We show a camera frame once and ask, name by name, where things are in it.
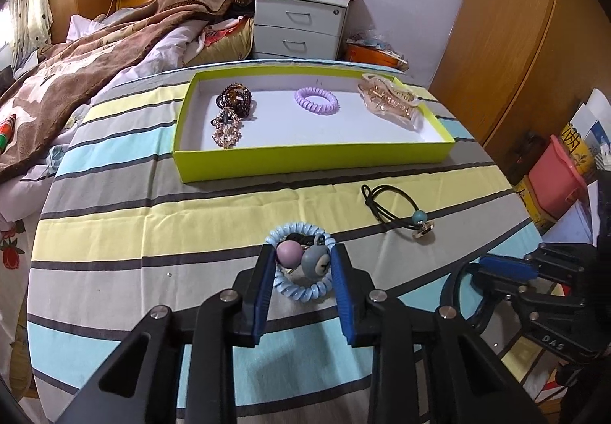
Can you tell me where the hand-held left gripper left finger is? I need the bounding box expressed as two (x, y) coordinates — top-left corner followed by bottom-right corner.
(55, 243), (280, 424)

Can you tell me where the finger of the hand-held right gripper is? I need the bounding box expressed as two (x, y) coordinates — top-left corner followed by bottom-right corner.
(482, 282), (526, 310)
(478, 255), (542, 284)

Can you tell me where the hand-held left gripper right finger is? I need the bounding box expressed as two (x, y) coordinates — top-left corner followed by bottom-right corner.
(329, 243), (547, 424)

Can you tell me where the blue spiral bear hair tie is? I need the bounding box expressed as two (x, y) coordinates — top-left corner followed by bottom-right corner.
(264, 222), (337, 303)

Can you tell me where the black wristband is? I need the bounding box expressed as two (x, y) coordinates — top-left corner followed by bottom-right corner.
(439, 262), (507, 343)

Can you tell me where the black hair tie with bead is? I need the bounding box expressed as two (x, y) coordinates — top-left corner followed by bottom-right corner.
(360, 184), (437, 242)

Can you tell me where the green cardboard tray box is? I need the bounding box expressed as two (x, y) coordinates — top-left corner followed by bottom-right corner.
(172, 66), (456, 183)

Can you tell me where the crystal bead bracelet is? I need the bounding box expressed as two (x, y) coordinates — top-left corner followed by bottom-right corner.
(210, 109), (245, 149)

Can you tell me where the purple spiral hair tie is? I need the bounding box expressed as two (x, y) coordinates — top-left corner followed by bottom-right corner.
(294, 87), (341, 112)

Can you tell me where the translucent beige hair claw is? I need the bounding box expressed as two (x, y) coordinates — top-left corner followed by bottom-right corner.
(358, 73), (423, 131)

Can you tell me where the dark beaded bracelet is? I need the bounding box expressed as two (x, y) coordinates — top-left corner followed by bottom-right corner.
(215, 83), (256, 121)

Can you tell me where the yellow printed box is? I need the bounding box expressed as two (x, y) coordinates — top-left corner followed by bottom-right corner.
(513, 178), (559, 234)

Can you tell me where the pink plastic bin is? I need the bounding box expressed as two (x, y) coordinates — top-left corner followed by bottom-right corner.
(527, 135), (600, 219)

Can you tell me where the white printed booklet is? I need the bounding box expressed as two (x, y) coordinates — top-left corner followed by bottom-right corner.
(570, 87), (611, 176)

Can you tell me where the large wooden wardrobe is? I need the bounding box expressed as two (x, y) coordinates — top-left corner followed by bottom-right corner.
(430, 0), (611, 186)

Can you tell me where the orange bin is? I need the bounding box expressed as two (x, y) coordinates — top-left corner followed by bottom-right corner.
(344, 35), (409, 71)

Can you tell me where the gold red patterned pillow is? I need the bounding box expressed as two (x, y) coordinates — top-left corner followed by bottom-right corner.
(191, 16), (255, 68)

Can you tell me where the white nightstand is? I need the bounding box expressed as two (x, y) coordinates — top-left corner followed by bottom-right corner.
(251, 0), (359, 62)

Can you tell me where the brown blanket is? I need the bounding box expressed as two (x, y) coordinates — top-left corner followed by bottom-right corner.
(0, 0), (234, 181)

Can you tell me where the striped plush toy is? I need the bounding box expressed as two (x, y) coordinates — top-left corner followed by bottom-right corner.
(0, 113), (17, 152)

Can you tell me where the patterned curtain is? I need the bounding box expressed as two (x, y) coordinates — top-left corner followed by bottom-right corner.
(7, 0), (53, 71)

